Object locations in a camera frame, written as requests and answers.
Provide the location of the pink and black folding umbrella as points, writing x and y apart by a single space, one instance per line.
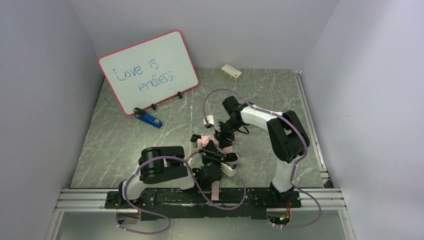
209 178

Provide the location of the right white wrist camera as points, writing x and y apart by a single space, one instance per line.
209 121

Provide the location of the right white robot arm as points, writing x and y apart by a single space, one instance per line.
287 136

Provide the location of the pink framed whiteboard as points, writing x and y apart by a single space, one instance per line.
150 72

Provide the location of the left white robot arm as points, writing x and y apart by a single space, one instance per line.
167 169

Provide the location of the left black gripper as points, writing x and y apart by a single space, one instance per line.
214 153

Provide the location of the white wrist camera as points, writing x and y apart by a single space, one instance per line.
209 121
229 170

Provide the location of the blue stapler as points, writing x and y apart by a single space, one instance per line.
145 117

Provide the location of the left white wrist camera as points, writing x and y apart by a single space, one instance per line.
229 170

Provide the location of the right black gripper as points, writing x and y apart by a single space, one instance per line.
224 133

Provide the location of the small white cardboard box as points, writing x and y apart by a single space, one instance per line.
231 72

